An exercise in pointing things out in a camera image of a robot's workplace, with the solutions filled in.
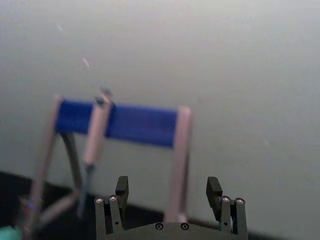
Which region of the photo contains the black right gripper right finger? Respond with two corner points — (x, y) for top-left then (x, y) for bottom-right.
(205, 176), (249, 239)

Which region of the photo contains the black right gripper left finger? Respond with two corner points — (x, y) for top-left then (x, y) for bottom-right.
(94, 175), (130, 240)

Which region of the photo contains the black table cloth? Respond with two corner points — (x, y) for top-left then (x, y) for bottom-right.
(0, 169), (320, 240)

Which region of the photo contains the green object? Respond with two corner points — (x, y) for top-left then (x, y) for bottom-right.
(0, 224), (24, 240)

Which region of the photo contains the rack with steel bars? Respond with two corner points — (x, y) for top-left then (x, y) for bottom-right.
(23, 93), (194, 240)

